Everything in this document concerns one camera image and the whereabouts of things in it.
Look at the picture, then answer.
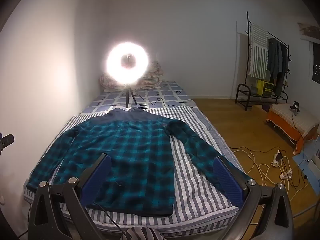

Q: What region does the small black device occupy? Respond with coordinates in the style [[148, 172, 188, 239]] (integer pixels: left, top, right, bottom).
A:
[[290, 101, 300, 117]]

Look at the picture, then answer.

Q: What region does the dark hanging coat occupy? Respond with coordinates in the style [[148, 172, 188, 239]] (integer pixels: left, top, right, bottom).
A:
[[275, 40, 290, 97]]

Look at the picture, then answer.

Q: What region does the striped white towel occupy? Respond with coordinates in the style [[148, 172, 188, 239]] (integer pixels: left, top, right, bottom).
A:
[[249, 23, 269, 79]]

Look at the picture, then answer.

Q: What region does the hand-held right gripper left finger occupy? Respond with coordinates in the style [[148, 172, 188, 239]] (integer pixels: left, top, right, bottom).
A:
[[27, 153, 125, 240]]

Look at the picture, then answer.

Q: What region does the person's striped garment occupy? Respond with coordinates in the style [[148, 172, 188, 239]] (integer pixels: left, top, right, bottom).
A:
[[120, 226, 164, 240]]

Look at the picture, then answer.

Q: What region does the orange draped low table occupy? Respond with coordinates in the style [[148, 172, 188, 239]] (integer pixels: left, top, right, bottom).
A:
[[265, 102, 320, 155]]

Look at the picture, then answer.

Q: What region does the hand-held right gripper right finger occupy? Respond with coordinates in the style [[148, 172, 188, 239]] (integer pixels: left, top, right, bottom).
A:
[[212, 156, 295, 240]]

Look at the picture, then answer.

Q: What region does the grey white striped blanket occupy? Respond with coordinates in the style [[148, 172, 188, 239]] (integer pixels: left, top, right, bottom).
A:
[[24, 105, 247, 233]]

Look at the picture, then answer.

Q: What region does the black ring light cable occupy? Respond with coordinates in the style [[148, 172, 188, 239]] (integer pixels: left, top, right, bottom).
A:
[[110, 96, 180, 108]]

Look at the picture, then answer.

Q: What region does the cream checked tablecloth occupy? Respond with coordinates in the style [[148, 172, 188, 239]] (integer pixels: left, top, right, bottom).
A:
[[270, 102, 320, 139]]

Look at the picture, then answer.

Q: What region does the light blue floor mat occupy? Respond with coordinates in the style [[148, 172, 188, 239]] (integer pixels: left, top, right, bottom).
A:
[[292, 152, 320, 180]]

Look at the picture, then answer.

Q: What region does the blue white checked bedsheet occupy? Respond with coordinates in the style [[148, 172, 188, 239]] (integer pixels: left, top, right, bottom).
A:
[[80, 80, 198, 115]]

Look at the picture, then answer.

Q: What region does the white wall conduit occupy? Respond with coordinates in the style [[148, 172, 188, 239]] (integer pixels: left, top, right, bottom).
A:
[[235, 21, 239, 100]]

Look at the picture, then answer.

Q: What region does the grey hanging shirt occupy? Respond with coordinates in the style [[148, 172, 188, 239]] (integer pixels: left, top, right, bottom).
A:
[[267, 38, 279, 80]]

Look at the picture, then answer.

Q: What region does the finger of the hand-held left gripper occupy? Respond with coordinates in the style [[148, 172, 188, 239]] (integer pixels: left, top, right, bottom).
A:
[[0, 134, 15, 155]]

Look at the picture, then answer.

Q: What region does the teal plaid fleece jacket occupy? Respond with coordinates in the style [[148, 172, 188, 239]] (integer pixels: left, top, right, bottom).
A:
[[26, 107, 248, 217]]

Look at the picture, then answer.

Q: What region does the black tripod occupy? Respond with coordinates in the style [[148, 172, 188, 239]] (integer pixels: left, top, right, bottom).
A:
[[124, 82, 138, 109]]

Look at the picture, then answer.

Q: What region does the white extension cable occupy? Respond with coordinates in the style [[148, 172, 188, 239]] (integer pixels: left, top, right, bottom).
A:
[[231, 149, 293, 193]]

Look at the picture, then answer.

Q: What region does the wall poster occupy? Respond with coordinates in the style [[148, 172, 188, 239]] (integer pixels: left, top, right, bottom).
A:
[[297, 21, 320, 40]]

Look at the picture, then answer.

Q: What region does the black clothes rack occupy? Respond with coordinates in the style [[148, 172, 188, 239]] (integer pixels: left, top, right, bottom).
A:
[[235, 11, 293, 112]]

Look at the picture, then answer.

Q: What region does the yellow box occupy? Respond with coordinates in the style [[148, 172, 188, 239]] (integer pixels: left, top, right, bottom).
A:
[[255, 79, 275, 97]]

